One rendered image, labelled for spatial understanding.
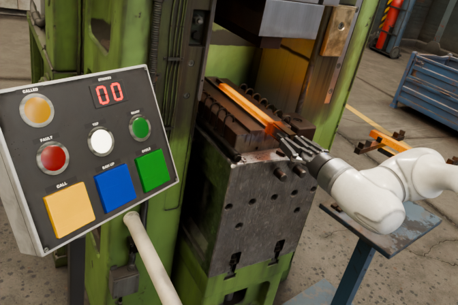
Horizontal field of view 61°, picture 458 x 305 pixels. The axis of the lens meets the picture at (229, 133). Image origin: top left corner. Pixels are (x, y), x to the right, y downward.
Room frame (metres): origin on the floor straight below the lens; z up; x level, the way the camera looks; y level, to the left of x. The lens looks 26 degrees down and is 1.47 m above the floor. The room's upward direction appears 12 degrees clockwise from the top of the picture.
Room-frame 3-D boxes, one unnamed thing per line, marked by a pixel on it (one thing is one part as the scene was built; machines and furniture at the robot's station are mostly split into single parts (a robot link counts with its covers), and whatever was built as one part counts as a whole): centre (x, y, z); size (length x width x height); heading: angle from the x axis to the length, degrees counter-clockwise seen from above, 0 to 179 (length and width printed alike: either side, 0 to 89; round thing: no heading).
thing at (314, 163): (0.91, -0.24, 1.00); 0.09 x 0.08 x 0.07; 35
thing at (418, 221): (1.24, -0.63, 0.67); 0.40 x 0.30 x 0.02; 134
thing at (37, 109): (0.57, 0.32, 1.16); 0.05 x 0.03 x 0.04; 125
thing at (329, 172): (0.85, -0.29, 1.00); 0.09 x 0.06 x 0.09; 125
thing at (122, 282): (0.96, 0.26, 0.36); 0.09 x 0.07 x 0.12; 125
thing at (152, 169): (0.70, 0.15, 1.01); 0.07 x 0.05 x 0.07; 150
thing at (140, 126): (0.72, 0.19, 1.09); 0.05 x 0.03 x 0.04; 125
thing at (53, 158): (0.55, 0.29, 1.09); 0.05 x 0.03 x 0.04; 125
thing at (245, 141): (1.24, 0.01, 0.96); 0.42 x 0.20 x 0.09; 35
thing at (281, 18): (1.24, 0.01, 1.32); 0.42 x 0.20 x 0.10; 35
